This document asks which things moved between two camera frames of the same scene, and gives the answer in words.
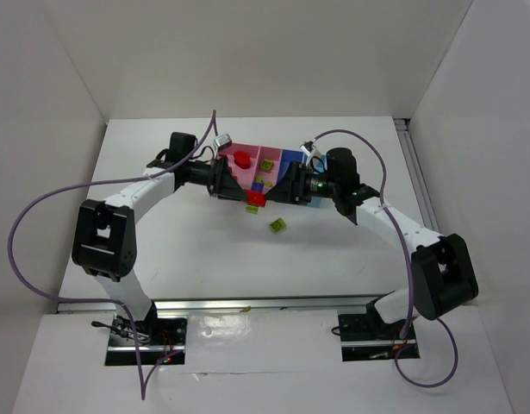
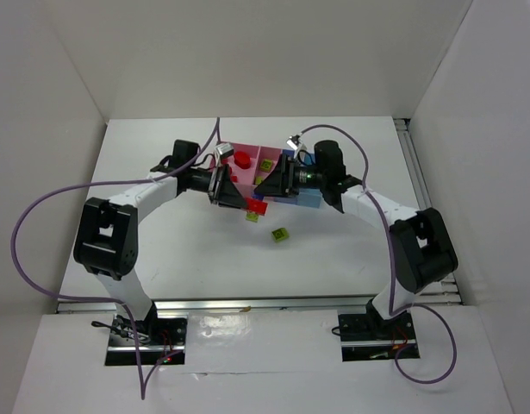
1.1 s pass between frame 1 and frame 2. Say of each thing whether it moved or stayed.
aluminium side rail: stayed
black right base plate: stayed
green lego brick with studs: stayed
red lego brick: stayed
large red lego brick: moved
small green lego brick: moved
